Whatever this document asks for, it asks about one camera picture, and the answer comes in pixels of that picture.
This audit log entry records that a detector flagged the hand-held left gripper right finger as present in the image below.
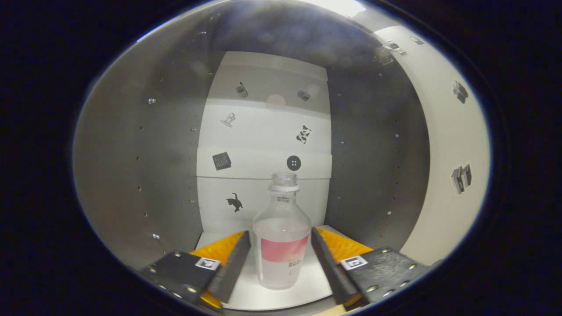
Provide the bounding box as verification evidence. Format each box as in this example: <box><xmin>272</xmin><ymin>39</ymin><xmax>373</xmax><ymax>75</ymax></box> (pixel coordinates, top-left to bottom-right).
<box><xmin>311</xmin><ymin>226</ymin><xmax>433</xmax><ymax>310</ymax></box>

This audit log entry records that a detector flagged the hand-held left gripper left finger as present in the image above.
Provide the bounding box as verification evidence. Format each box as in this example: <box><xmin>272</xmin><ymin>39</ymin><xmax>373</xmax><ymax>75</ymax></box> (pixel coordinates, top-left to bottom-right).
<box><xmin>138</xmin><ymin>230</ymin><xmax>252</xmax><ymax>310</ymax></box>

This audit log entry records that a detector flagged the clear plastic bottle pink label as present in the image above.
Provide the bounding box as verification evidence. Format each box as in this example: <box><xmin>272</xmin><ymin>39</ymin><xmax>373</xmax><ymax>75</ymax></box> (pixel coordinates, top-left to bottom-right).
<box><xmin>253</xmin><ymin>172</ymin><xmax>311</xmax><ymax>290</ymax></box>

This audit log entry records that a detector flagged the grey cabinet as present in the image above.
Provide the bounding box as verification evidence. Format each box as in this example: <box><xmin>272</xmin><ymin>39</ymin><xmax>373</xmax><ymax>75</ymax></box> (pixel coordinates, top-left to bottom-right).
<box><xmin>72</xmin><ymin>9</ymin><xmax>431</xmax><ymax>312</ymax></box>

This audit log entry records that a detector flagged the grey cabinet door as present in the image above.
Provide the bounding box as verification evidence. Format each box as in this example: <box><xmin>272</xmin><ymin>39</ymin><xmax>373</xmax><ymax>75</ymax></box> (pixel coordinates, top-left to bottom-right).
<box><xmin>373</xmin><ymin>25</ymin><xmax>491</xmax><ymax>266</ymax></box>

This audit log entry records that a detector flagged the metal cabinet hinge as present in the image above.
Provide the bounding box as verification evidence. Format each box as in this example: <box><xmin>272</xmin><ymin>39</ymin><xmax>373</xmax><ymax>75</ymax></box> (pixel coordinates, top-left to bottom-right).
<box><xmin>380</xmin><ymin>39</ymin><xmax>407</xmax><ymax>66</ymax></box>

